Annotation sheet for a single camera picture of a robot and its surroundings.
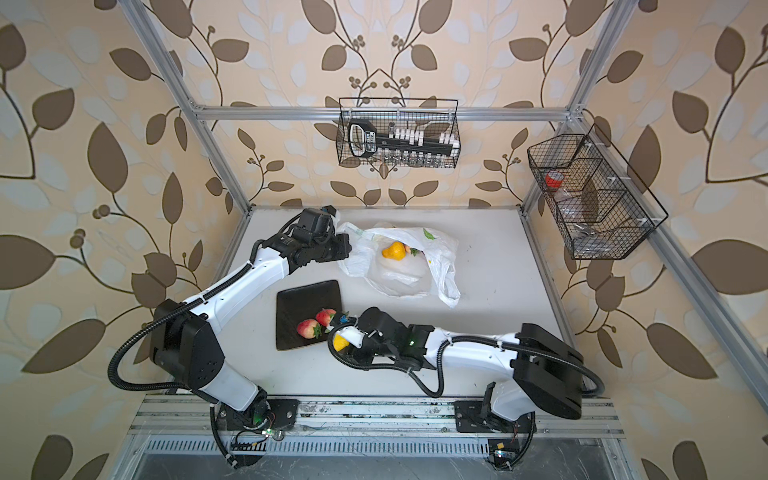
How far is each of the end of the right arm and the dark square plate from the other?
1.06ft

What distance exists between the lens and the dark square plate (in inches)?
34.6

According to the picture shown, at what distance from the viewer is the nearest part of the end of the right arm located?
22.8 inches
